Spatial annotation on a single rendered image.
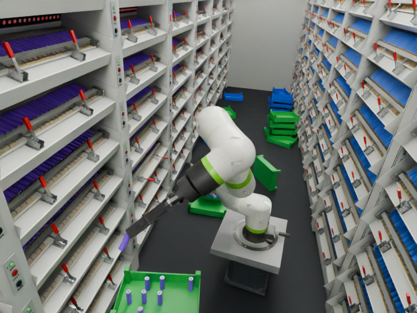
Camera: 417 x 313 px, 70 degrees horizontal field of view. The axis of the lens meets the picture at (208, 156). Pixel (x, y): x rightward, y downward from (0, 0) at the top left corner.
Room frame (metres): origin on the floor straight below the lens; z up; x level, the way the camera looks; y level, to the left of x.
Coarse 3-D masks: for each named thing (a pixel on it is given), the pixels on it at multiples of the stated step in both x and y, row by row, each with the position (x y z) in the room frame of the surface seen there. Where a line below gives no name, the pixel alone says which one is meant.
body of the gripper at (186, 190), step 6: (180, 180) 0.68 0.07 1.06; (186, 180) 0.67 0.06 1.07; (180, 186) 0.66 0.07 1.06; (186, 186) 0.65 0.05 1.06; (180, 192) 0.65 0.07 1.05; (186, 192) 0.65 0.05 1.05; (192, 192) 0.65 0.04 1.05; (180, 198) 0.64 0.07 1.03; (186, 198) 0.64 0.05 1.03; (192, 198) 0.65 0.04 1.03; (198, 198) 0.66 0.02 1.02
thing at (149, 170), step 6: (162, 138) 1.86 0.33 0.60; (156, 144) 1.85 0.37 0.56; (162, 144) 1.86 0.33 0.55; (168, 144) 1.85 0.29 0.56; (162, 150) 1.80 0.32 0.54; (144, 156) 1.65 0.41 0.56; (150, 162) 1.62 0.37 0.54; (156, 162) 1.64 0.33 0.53; (150, 168) 1.56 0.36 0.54; (144, 174) 1.48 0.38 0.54; (150, 174) 1.51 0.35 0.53; (138, 186) 1.36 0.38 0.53; (138, 192) 1.33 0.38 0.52
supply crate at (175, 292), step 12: (132, 276) 0.79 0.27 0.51; (144, 276) 0.79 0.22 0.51; (156, 276) 0.79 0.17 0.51; (168, 276) 0.79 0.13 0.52; (180, 276) 0.79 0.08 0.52; (192, 276) 0.79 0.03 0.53; (120, 288) 0.71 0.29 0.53; (132, 288) 0.75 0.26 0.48; (144, 288) 0.76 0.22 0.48; (156, 288) 0.76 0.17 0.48; (168, 288) 0.76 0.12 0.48; (180, 288) 0.77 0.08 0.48; (120, 300) 0.70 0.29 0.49; (132, 300) 0.70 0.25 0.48; (156, 300) 0.71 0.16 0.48; (168, 300) 0.71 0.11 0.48; (180, 300) 0.72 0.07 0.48; (192, 300) 0.72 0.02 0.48; (120, 312) 0.65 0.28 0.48; (132, 312) 0.65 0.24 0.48; (144, 312) 0.66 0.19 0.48; (156, 312) 0.66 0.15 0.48; (168, 312) 0.66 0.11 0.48; (180, 312) 0.67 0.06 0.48; (192, 312) 0.67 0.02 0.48
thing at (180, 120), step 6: (186, 108) 2.55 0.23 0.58; (180, 114) 2.43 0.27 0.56; (186, 114) 2.49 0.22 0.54; (174, 120) 2.24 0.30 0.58; (180, 120) 2.33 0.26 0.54; (186, 120) 2.38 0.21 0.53; (174, 126) 2.11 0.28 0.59; (180, 126) 2.24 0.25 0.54; (174, 132) 2.10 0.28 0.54; (174, 138) 2.03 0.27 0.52
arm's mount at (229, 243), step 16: (224, 224) 1.33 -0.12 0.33; (240, 224) 1.34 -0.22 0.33; (272, 224) 1.35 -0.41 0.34; (224, 240) 1.20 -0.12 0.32; (240, 240) 1.21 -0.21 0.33; (224, 256) 1.12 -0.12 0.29; (240, 256) 1.10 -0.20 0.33; (256, 256) 1.10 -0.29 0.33; (272, 256) 1.10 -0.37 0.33; (272, 272) 1.04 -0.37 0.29
